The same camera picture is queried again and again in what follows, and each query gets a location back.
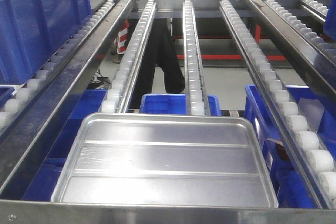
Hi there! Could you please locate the centre roller track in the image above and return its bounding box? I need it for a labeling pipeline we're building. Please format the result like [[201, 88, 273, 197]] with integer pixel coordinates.
[[183, 0, 211, 115]]

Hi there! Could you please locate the roller track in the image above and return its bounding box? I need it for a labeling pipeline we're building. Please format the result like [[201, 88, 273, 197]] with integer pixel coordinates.
[[264, 0, 335, 63], [219, 0, 335, 209], [183, 0, 211, 115], [98, 0, 156, 113], [1, 0, 116, 132]]

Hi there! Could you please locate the person in black clothes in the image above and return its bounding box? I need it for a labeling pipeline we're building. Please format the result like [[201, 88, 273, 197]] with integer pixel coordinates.
[[129, 19, 185, 109]]

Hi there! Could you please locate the left roller track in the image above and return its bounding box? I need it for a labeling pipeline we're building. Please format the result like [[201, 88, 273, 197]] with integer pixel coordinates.
[[1, 0, 116, 132]]

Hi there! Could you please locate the steel right divider rail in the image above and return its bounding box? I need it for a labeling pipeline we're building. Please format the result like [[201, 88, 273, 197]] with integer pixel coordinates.
[[242, 0, 335, 114]]

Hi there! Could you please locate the large blue bin upper left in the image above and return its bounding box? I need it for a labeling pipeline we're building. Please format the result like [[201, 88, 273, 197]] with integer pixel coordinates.
[[1, 0, 91, 84]]

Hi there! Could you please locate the steel divider rail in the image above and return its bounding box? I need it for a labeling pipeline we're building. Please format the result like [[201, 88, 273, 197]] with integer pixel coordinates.
[[1, 0, 135, 199], [242, 0, 335, 114]]

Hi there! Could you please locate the silver ribbed metal tray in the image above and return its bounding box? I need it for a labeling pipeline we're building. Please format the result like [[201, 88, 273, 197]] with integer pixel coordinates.
[[51, 113, 278, 208]]

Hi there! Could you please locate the steel front rail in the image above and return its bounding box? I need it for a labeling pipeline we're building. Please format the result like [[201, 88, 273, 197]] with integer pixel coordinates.
[[1, 200, 335, 223]]

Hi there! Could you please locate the red white striped barrier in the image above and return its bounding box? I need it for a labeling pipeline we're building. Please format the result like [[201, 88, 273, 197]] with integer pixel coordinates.
[[114, 20, 129, 54]]

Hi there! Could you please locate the blue bin below right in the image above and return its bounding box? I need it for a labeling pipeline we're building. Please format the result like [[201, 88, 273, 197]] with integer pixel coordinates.
[[244, 85, 335, 208]]

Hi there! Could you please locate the blue bin below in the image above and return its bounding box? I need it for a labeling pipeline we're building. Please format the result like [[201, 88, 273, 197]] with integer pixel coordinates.
[[139, 93, 222, 116], [244, 85, 335, 208], [22, 89, 107, 201]]

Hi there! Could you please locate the blue bin below centre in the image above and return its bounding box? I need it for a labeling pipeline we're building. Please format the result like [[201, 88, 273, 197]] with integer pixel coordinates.
[[139, 93, 222, 116]]

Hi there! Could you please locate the blue bin below left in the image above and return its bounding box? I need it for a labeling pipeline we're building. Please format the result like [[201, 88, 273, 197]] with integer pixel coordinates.
[[22, 89, 107, 201]]

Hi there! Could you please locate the right roller track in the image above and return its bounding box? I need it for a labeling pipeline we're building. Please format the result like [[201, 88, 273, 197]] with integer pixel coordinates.
[[264, 0, 335, 63]]

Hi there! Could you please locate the steel left divider rail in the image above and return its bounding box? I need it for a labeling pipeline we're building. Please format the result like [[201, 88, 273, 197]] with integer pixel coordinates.
[[1, 0, 135, 199]]

